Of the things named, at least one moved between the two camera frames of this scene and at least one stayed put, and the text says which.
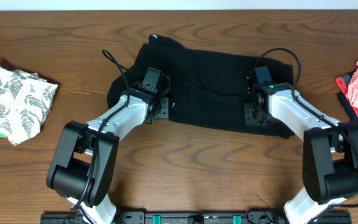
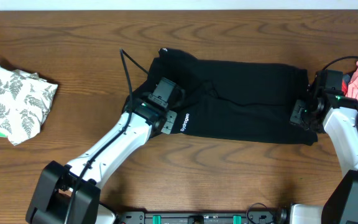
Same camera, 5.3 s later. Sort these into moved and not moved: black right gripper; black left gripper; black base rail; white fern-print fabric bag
Moved: black right gripper; black left gripper
Not moved: white fern-print fabric bag; black base rail
